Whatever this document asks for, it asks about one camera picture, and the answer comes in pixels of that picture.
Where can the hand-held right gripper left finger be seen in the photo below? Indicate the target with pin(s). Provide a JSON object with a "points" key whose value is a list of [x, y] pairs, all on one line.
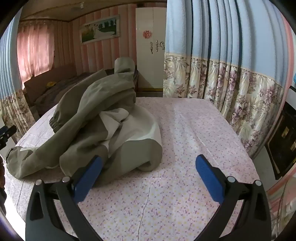
{"points": [[89, 178]]}

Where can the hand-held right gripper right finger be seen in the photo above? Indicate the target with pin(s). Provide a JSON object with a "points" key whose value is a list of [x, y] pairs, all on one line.
{"points": [[209, 178]]}

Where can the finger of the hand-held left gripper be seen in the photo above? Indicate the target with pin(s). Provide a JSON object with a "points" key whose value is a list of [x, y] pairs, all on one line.
{"points": [[8, 131]]}

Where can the olive and cream jacket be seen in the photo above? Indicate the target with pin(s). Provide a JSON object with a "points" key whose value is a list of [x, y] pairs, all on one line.
{"points": [[92, 104]]}

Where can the pink floral bed sheet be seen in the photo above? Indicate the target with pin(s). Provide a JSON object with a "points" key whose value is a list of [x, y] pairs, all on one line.
{"points": [[189, 139]]}

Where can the narrow blue floral curtain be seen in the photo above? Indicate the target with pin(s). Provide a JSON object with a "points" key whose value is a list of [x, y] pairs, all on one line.
{"points": [[9, 69]]}

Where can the yellow toy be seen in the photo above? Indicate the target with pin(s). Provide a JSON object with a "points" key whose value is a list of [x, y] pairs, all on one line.
{"points": [[51, 84]]}

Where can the brown bed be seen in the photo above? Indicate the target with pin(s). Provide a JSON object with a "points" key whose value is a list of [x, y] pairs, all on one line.
{"points": [[57, 76]]}

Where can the black and white appliance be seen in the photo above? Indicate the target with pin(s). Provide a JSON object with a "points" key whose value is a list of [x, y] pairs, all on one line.
{"points": [[284, 139]]}

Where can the pink window curtain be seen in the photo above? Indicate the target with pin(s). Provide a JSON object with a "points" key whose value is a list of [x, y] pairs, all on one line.
{"points": [[34, 46]]}

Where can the white wardrobe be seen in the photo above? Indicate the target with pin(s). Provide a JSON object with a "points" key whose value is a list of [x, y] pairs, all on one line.
{"points": [[150, 64]]}

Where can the blue cloth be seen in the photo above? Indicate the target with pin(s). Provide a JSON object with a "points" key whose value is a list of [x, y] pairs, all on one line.
{"points": [[294, 76]]}

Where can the wide blue floral curtain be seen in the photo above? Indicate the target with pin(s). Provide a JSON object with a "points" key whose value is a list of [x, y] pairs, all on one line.
{"points": [[231, 34]]}

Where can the framed wall picture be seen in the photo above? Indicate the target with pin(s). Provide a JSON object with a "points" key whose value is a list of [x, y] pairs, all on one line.
{"points": [[99, 29]]}

